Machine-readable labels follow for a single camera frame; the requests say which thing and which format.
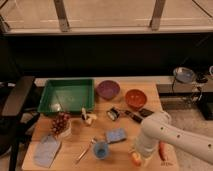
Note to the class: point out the wooden table board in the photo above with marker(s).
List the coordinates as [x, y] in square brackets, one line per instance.
[119, 153]

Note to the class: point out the purple bowl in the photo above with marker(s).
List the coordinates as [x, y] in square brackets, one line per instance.
[108, 89]

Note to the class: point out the light blue cloth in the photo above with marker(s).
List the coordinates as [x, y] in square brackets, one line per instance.
[46, 151]

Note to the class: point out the red grapes bunch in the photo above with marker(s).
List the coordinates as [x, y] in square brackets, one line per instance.
[59, 123]

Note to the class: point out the orange carrot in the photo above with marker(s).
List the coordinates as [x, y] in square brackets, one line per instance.
[162, 151]

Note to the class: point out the black white toy figure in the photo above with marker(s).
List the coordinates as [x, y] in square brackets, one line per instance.
[88, 118]

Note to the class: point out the green plastic tray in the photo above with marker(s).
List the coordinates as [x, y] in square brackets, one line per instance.
[67, 96]

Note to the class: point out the yellow red apple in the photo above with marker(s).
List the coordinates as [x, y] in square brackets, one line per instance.
[136, 158]

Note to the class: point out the grey metal bowl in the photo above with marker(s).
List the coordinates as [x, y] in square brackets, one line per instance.
[184, 75]

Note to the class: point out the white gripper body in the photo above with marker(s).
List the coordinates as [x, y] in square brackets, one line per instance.
[146, 155]

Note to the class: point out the black office chair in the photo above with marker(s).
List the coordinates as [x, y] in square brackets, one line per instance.
[12, 130]

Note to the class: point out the black handled peeler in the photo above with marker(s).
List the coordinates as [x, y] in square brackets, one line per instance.
[114, 113]

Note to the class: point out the blue cup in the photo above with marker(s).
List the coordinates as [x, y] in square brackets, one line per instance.
[101, 150]

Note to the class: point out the red bowl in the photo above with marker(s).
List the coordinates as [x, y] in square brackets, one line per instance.
[135, 99]

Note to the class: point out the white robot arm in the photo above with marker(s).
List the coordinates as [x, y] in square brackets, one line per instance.
[157, 127]

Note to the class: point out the blue sponge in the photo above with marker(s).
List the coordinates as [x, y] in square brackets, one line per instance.
[115, 135]

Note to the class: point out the white small bowl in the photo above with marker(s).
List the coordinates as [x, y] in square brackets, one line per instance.
[65, 132]

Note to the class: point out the metal spoon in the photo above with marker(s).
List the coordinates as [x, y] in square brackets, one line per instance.
[94, 140]

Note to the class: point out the black knife handle tool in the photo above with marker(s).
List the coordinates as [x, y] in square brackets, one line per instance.
[133, 116]

